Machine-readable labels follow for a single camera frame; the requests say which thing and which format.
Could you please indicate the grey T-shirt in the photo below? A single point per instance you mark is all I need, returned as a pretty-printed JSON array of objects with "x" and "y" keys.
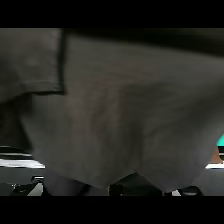
[{"x": 113, "y": 100}]

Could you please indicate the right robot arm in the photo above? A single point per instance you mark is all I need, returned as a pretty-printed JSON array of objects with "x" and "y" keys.
[{"x": 191, "y": 191}]

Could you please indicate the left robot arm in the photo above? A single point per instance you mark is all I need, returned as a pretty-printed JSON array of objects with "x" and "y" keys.
[{"x": 24, "y": 188}]

